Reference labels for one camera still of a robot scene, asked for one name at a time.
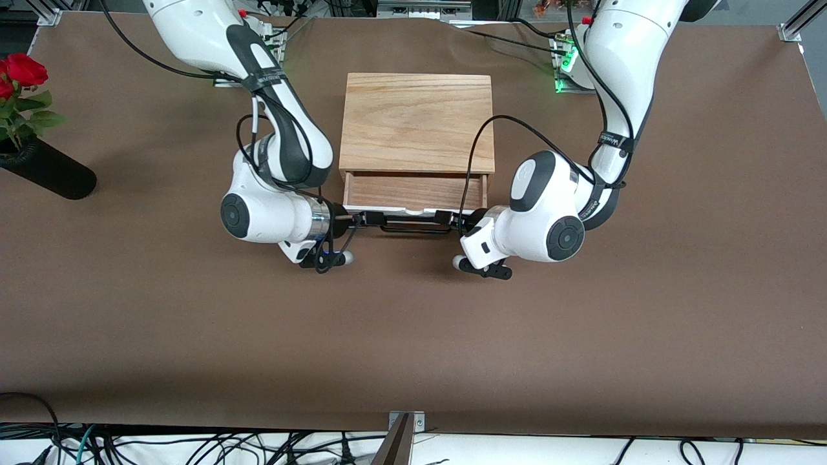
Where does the white-front drawer with black handle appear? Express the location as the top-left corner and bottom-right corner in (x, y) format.
(341, 171), (489, 234)

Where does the light wooden drawer cabinet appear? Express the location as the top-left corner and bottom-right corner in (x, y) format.
(339, 73), (496, 194)

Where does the brown table cover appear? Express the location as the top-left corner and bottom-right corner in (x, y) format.
(0, 12), (827, 440)

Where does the silver power strip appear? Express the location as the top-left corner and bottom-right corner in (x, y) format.
(377, 0), (473, 19)

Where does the black cylindrical vase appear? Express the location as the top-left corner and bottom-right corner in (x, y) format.
(0, 134), (98, 200)

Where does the red rose bouquet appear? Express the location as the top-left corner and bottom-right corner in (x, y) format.
(0, 53), (69, 153)

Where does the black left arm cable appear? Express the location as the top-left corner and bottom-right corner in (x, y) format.
(457, 0), (642, 222)

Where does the small metal clamp bracket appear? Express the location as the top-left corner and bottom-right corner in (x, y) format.
(388, 411), (426, 433)

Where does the long black table cable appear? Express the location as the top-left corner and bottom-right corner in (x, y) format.
(475, 27), (560, 55)

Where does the short black table cable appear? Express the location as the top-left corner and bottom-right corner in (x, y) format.
(510, 17), (569, 41)

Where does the grey camera mount bar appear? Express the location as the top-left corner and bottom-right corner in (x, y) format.
(371, 413), (414, 465)

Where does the teal floor cable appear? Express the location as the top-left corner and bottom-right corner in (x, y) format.
(75, 424), (97, 465)

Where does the black looped floor cable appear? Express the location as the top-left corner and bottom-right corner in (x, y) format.
(0, 391), (63, 465)

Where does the aluminium frame profile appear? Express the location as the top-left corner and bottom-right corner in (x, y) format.
(36, 0), (67, 27)
(778, 0), (827, 43)

